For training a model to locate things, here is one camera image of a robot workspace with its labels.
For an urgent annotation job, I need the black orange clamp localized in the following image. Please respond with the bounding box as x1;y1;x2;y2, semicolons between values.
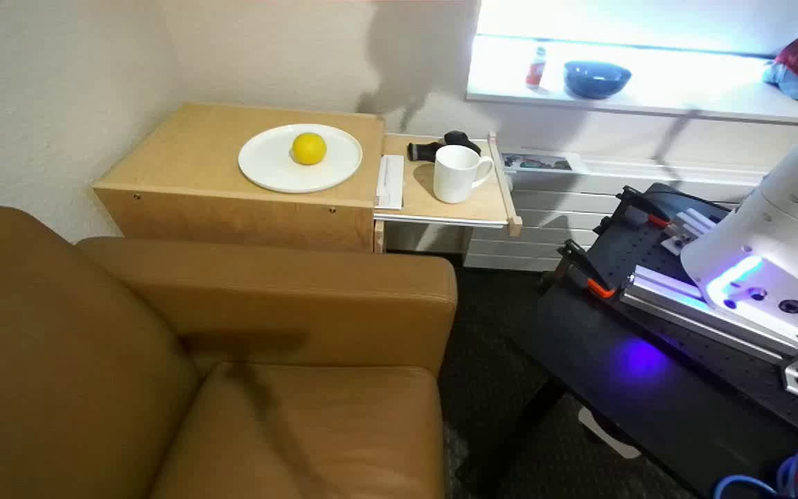
560;237;616;302

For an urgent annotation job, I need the blue coiled cable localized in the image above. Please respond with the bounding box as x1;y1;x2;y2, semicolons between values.
711;439;798;499

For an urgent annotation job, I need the aluminium mounting rail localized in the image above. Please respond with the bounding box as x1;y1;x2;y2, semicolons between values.
621;257;798;397

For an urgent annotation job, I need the wooden side table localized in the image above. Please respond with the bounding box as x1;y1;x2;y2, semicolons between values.
95;103;386;252

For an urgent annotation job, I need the white ceramic mug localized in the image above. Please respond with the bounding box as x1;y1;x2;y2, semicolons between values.
433;143;494;204

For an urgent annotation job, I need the dark blue bowl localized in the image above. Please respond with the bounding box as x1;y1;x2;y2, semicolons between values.
565;60;631;100

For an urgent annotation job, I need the yellow lemon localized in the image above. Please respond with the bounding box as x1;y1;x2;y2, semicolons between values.
292;132;328;165

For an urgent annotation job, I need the white paper card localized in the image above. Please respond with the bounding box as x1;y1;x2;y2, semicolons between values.
376;154;405;208

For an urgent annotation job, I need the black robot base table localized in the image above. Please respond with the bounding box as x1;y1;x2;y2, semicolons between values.
512;183;798;499

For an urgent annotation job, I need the wooden pull-out tray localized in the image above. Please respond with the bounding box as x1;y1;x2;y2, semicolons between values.
375;132;523;234

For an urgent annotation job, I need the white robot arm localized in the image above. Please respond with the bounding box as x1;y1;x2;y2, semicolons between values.
682;143;798;348

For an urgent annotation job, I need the white round plate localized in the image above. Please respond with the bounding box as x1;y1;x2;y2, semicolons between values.
238;121;362;194

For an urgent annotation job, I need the brown leather armchair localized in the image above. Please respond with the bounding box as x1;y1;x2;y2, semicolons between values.
0;208;458;499

